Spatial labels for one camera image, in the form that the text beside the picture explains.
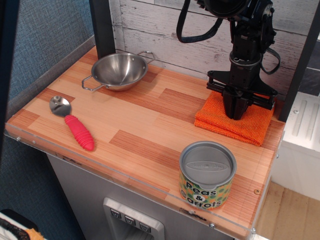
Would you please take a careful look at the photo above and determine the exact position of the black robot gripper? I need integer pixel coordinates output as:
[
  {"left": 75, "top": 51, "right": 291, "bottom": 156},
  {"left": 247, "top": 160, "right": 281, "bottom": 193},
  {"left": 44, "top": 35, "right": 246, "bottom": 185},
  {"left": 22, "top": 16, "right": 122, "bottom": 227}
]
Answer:
[{"left": 207, "top": 51, "right": 278, "bottom": 119}]

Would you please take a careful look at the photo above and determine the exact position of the orange cloth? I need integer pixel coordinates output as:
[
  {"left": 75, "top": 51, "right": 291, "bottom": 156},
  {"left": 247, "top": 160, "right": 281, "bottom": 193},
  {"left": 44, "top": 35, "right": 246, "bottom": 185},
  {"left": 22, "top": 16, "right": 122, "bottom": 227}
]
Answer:
[{"left": 194, "top": 91, "right": 274, "bottom": 146}]

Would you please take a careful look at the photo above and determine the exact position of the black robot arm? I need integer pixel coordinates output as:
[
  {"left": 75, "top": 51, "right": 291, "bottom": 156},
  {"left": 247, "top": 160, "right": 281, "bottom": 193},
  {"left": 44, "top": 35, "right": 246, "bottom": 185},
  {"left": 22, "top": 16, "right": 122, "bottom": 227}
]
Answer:
[{"left": 197, "top": 0, "right": 280, "bottom": 120}]

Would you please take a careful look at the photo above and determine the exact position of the clear acrylic counter guard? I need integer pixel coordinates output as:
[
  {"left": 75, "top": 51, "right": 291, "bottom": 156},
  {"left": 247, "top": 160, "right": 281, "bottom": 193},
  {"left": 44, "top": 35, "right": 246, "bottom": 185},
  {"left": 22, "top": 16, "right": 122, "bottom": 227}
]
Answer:
[{"left": 5, "top": 120, "right": 284, "bottom": 240}]

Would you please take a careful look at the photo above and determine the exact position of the peas and carrots can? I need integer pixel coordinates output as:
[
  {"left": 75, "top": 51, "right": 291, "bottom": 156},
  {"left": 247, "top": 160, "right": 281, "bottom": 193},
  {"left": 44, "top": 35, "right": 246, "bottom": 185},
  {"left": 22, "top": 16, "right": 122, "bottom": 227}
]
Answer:
[{"left": 179, "top": 141, "right": 237, "bottom": 210}]

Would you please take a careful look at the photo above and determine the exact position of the white toy sink unit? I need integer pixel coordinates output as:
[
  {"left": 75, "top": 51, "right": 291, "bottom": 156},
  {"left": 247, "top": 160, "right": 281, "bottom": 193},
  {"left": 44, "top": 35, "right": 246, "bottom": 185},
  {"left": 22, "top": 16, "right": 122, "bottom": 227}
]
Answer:
[{"left": 271, "top": 92, "right": 320, "bottom": 200}]

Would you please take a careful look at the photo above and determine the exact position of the grey toy fridge cabinet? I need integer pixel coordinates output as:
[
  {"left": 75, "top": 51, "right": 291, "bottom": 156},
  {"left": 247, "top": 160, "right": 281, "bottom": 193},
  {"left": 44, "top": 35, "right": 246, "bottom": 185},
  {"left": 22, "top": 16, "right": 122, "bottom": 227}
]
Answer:
[{"left": 48, "top": 155, "right": 253, "bottom": 240}]

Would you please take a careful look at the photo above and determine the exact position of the dark right frame post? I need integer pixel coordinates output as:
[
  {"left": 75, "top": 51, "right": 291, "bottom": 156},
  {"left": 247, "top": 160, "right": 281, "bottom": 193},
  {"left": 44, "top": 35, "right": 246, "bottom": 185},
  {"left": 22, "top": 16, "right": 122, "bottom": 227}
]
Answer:
[{"left": 278, "top": 3, "right": 320, "bottom": 122}]

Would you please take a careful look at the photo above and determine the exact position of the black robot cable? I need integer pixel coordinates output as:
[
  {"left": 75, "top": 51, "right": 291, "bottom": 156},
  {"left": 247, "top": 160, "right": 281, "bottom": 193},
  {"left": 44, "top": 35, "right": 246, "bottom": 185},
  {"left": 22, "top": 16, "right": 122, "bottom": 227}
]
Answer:
[{"left": 176, "top": 0, "right": 225, "bottom": 44}]

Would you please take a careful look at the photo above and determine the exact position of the stainless steel bowl with handles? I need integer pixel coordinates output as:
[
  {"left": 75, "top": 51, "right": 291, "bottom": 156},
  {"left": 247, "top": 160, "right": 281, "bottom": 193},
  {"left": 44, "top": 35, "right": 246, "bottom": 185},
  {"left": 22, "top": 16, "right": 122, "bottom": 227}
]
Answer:
[{"left": 81, "top": 50, "right": 153, "bottom": 92}]

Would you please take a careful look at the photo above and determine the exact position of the dark vertical frame post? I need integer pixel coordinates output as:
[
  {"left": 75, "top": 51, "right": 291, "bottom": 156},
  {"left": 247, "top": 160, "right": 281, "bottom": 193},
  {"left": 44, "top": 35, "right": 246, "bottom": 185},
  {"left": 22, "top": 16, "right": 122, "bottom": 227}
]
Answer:
[{"left": 89, "top": 0, "right": 116, "bottom": 59}]

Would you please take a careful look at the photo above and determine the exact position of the spoon with pink handle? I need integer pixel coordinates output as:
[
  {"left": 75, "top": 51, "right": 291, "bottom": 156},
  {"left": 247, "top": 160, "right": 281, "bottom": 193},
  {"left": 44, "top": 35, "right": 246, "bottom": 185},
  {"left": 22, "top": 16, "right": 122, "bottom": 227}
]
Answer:
[{"left": 49, "top": 95, "right": 95, "bottom": 151}]

